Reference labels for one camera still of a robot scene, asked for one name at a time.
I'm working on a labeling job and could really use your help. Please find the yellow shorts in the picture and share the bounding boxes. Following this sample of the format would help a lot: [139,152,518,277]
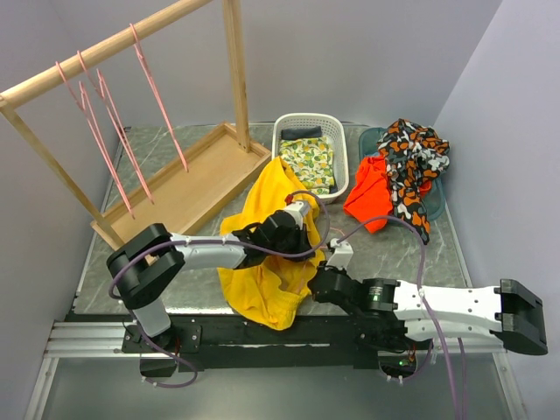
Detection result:
[217,157,311,331]

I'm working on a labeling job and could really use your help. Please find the pink wire hanger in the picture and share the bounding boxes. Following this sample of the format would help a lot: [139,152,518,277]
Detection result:
[77,50,154,204]
[129,23,189,172]
[270,227,345,295]
[55,61,135,218]

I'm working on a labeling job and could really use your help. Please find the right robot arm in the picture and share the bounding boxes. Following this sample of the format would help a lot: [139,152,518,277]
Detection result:
[308,265,548,356]

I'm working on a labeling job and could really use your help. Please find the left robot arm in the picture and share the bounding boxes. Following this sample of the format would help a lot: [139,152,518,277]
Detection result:
[106,201,323,352]

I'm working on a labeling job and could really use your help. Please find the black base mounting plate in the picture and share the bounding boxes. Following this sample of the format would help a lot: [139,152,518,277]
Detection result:
[121,311,438,378]

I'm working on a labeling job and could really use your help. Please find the lemon print folded cloth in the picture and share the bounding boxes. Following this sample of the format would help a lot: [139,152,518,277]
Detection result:
[279,136,335,195]

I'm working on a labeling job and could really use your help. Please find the dark navy folded cloth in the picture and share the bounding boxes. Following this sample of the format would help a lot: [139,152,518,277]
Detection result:
[281,126,323,141]

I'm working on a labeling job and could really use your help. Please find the wooden clothes rack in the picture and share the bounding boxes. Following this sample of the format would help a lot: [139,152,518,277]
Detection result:
[1,1,271,249]

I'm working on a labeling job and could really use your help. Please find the white plastic basket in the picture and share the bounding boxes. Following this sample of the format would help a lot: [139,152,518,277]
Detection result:
[272,113,349,204]

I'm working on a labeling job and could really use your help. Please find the teal plastic tray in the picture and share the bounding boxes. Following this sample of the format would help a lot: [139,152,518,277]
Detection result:
[359,127,445,221]

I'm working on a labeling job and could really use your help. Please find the orange black patterned garment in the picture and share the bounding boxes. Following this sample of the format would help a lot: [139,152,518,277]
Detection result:
[377,119,450,244]

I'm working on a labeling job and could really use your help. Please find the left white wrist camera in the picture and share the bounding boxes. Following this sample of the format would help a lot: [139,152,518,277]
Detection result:
[283,196,312,229]

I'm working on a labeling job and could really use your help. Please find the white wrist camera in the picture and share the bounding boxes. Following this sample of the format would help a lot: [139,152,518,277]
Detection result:
[326,238,354,270]
[283,196,312,229]

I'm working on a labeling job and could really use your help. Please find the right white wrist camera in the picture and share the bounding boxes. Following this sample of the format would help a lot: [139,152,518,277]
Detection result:
[326,238,354,270]

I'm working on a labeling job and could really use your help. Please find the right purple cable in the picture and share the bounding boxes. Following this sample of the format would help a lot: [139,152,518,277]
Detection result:
[336,214,468,420]

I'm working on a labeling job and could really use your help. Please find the aluminium rail frame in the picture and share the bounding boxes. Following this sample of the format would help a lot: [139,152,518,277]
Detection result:
[24,322,528,419]

